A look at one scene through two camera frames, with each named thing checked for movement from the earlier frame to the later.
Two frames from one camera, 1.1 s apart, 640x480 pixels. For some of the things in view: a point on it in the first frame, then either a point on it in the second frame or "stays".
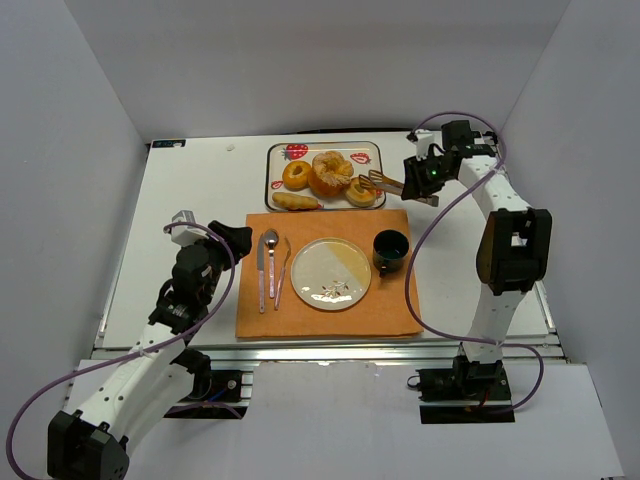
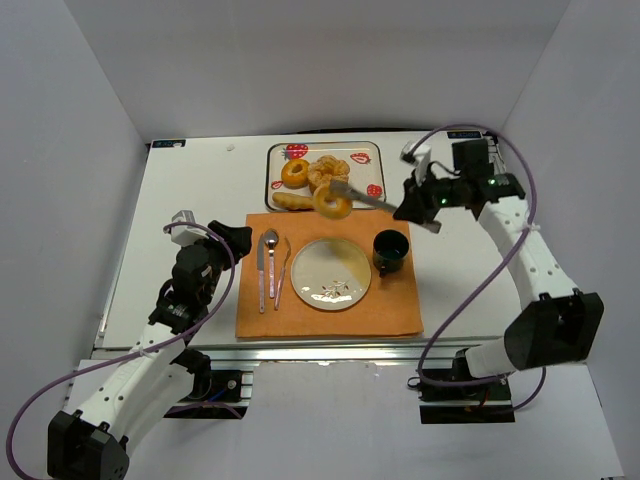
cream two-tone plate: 331,274 stays
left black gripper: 220,246 stays
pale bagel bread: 358,196 to 321,194
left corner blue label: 168,143 stays
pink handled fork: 283,273 stays
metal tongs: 378,181 to 340,188
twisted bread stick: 292,201 stays
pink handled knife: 261,271 stays
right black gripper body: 413,179 to 420,201
